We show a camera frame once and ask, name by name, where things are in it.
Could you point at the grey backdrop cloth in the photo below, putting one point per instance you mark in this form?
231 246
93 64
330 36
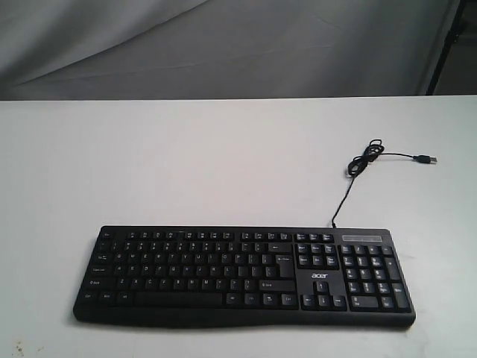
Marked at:
78 50

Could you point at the black metal frame post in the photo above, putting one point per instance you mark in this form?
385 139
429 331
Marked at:
452 37

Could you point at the black acer keyboard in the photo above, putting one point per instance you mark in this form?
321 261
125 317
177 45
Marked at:
193 276

